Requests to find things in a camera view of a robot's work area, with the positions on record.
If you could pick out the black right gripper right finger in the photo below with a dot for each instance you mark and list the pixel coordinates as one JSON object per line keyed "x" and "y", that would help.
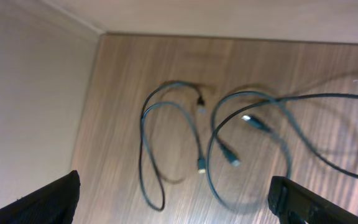
{"x": 292, "y": 204}

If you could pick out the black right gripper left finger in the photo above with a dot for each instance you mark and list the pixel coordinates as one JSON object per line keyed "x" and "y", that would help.
{"x": 53, "y": 203}

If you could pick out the black USB cable dark plug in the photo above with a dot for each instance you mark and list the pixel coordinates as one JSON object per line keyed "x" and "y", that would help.
{"x": 144, "y": 144}

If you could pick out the black USB cable white plug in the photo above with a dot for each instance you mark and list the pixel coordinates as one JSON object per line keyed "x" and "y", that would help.
{"x": 230, "y": 155}

